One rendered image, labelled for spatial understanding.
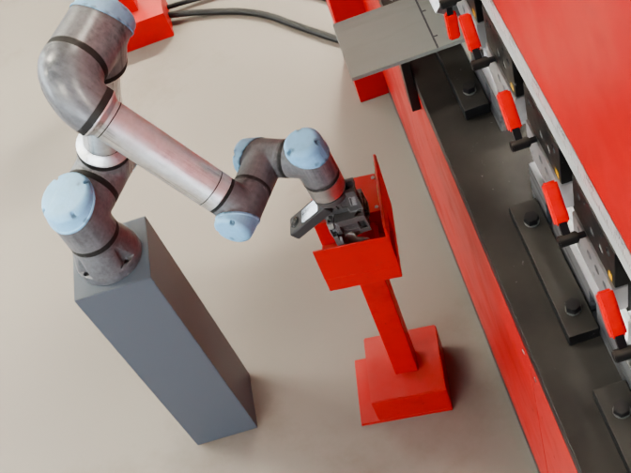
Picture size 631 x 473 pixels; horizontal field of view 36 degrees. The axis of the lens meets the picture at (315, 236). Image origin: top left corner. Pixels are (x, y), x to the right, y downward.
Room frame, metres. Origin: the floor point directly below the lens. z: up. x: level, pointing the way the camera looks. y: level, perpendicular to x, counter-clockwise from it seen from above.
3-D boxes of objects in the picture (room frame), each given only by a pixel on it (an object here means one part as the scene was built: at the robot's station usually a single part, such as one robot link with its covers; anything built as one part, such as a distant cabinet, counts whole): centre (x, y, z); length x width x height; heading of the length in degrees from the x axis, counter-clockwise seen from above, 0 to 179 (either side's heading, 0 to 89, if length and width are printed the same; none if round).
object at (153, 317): (1.46, 0.44, 0.39); 0.18 x 0.18 x 0.78; 82
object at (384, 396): (1.30, -0.05, 0.06); 0.25 x 0.20 x 0.12; 75
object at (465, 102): (1.46, -0.42, 0.89); 0.30 x 0.05 x 0.03; 174
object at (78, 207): (1.47, 0.43, 0.94); 0.13 x 0.12 x 0.14; 142
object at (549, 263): (0.90, -0.36, 0.89); 0.30 x 0.05 x 0.03; 174
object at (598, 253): (0.72, -0.40, 1.18); 0.15 x 0.09 x 0.17; 174
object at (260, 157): (1.29, 0.04, 1.02); 0.11 x 0.11 x 0.08; 52
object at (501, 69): (1.12, -0.44, 1.18); 0.15 x 0.09 x 0.17; 174
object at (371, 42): (1.51, -0.34, 1.00); 0.26 x 0.18 x 0.01; 84
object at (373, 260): (1.29, -0.08, 0.75); 0.20 x 0.16 x 0.18; 165
